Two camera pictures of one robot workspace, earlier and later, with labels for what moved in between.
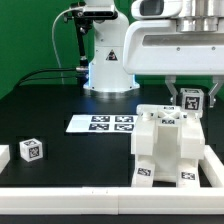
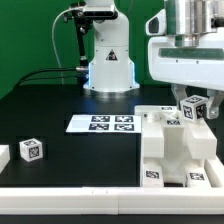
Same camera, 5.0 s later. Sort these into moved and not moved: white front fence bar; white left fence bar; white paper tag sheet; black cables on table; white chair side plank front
Moved: white chair side plank front
Not moved: white paper tag sheet; white front fence bar; black cables on table; white left fence bar
